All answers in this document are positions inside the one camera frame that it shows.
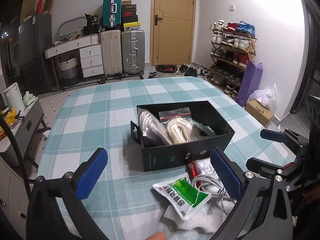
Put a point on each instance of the black bag on desk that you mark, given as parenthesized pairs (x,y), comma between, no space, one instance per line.
(91,26)

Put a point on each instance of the teal suitcase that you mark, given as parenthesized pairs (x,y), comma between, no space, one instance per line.
(112,13)

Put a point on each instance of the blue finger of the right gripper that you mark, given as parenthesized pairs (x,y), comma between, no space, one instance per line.
(272,135)
(263,168)

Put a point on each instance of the white drawer desk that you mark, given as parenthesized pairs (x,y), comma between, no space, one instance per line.
(89,50)

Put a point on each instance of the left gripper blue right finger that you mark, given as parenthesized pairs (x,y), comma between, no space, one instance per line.
(229,172)

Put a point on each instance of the grey side cabinet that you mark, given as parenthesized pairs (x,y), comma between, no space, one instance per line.
(23,132)

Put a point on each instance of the wooden shoe rack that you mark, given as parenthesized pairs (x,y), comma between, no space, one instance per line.
(232,49)

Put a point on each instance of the green and white packet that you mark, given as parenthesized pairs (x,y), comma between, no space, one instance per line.
(185,199)

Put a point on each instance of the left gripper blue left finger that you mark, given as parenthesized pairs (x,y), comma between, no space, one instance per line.
(88,173)

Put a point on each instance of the striped laundry basket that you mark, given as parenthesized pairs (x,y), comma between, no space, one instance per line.
(69,71)

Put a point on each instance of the purple bag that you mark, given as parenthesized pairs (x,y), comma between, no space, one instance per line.
(250,82)

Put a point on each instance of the white plastic bag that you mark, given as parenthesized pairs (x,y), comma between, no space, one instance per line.
(268,98)

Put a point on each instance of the stacked shoe boxes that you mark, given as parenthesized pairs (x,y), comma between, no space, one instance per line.
(129,16)

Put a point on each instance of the silver suitcase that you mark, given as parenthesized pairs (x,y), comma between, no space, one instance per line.
(133,52)

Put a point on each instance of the red and white packet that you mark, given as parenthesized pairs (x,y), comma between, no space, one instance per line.
(202,167)

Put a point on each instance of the wooden door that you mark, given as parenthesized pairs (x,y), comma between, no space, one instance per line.
(172,31)

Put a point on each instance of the oval mirror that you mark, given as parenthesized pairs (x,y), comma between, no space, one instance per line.
(71,28)

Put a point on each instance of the white appliance on cabinet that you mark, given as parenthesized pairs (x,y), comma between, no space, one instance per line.
(14,98)

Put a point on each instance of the person's left hand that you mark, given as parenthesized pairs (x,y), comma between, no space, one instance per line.
(157,236)

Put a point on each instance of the beige suitcase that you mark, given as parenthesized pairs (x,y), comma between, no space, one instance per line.
(111,52)

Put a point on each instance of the white foam sheet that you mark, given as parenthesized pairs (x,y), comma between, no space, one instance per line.
(208,219)

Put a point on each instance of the light green tissue pack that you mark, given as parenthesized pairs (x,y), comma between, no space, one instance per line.
(28,98)

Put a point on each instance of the teal checkered tablecloth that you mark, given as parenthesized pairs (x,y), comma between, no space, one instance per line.
(123,203)

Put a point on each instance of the black storage box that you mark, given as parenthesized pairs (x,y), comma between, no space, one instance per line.
(174,134)

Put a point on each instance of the dark grey refrigerator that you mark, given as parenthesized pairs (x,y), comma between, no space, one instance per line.
(34,37)

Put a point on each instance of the cardboard box on floor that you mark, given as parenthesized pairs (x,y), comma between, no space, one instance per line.
(259,112)

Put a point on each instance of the yellow snack bags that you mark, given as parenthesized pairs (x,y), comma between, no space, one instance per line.
(9,117)

